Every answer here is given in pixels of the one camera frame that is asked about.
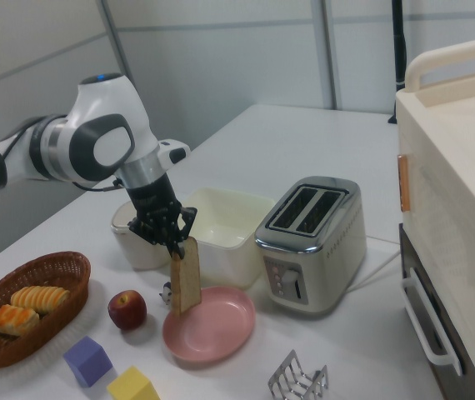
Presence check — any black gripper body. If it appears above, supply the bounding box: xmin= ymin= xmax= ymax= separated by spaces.
xmin=125 ymin=172 xmax=188 ymax=228

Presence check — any cream rectangular plastic container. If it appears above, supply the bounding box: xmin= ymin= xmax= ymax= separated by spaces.
xmin=166 ymin=187 xmax=278 ymax=291

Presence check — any yellow foam cube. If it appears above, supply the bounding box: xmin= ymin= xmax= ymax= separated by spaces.
xmin=106 ymin=365 xmax=160 ymax=400

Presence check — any long striped bread roll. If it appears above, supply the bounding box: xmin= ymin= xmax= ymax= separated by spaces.
xmin=10 ymin=285 xmax=72 ymax=316

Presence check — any white oven door handle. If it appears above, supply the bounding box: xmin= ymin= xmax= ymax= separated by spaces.
xmin=401 ymin=266 xmax=464 ymax=378

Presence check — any pink plate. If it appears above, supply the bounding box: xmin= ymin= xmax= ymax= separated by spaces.
xmin=162 ymin=285 xmax=258 ymax=363

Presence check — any cream and brown countertop oven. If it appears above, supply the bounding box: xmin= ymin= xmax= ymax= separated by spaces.
xmin=394 ymin=36 xmax=475 ymax=400

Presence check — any cream lidded canister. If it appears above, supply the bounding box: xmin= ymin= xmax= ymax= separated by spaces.
xmin=110 ymin=201 xmax=172 ymax=271

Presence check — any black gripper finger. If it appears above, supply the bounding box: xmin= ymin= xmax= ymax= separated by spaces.
xmin=171 ymin=207 xmax=199 ymax=262
xmin=127 ymin=215 xmax=179 ymax=254

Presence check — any chrome and cream toaster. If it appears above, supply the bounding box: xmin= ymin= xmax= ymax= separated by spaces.
xmin=253 ymin=176 xmax=368 ymax=320

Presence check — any red apple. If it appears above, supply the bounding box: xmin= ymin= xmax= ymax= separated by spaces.
xmin=107 ymin=289 xmax=148 ymax=332

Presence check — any metal toast rack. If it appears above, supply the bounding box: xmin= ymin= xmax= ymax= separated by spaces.
xmin=267 ymin=348 xmax=330 ymax=400

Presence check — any brown wicker basket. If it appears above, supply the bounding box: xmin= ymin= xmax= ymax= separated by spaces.
xmin=0 ymin=250 xmax=92 ymax=370

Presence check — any purple foam cube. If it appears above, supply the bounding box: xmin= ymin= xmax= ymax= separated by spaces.
xmin=62 ymin=335 xmax=114 ymax=389

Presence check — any white toaster power cord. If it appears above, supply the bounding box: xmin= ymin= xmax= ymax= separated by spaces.
xmin=347 ymin=249 xmax=401 ymax=295

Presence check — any short orange-glazed bread roll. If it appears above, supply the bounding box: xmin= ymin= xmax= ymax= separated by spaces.
xmin=0 ymin=303 xmax=41 ymax=338

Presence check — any black stand pole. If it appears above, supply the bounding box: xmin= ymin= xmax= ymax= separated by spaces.
xmin=388 ymin=0 xmax=408 ymax=125

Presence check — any brown bread slice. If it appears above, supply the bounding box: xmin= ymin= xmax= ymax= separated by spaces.
xmin=169 ymin=236 xmax=203 ymax=318

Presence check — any small panda figurine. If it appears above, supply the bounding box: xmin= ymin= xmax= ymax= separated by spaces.
xmin=157 ymin=281 xmax=174 ymax=308

